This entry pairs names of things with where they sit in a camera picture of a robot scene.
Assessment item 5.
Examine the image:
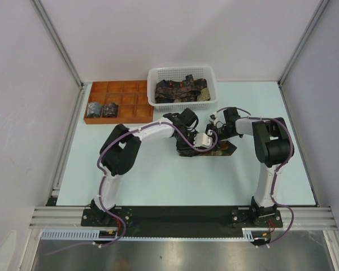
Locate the orange compartment tray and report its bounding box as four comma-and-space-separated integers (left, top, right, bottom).
84, 80, 154, 124

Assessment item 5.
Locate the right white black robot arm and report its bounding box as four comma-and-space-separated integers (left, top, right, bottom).
206, 107, 294, 227

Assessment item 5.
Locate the dark red tie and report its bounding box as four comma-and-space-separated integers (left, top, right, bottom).
102, 102, 119, 118

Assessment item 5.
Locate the orange green patterned tie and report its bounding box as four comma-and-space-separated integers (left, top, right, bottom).
192, 141, 237, 157

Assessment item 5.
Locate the olive gold tie in basket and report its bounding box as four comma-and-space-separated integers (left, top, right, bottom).
197, 88, 211, 102

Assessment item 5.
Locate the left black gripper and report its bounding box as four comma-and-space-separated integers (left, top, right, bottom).
173, 131, 199, 155

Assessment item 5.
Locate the white plastic basket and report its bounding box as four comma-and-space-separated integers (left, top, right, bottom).
147, 65, 218, 112

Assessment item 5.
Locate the rolled grey tie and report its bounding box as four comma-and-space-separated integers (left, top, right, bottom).
86, 102, 102, 118

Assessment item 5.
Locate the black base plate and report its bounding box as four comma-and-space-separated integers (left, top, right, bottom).
81, 205, 283, 238

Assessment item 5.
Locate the dark patterned tie in basket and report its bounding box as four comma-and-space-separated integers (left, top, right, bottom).
155, 75, 208, 103

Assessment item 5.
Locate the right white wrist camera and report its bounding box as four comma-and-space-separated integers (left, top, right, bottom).
209, 112, 219, 125

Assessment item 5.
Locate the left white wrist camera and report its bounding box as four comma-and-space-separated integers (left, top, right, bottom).
193, 130, 217, 148

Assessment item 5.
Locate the white slotted cable duct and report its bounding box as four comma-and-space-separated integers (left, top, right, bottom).
41, 228, 269, 242

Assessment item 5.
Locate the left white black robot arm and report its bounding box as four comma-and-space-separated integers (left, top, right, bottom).
90, 108, 219, 226

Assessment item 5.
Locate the aluminium frame rail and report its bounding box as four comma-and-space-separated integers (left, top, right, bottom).
30, 0, 84, 89

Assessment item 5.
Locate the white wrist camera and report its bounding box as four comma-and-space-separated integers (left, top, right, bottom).
193, 130, 217, 148
209, 112, 219, 125

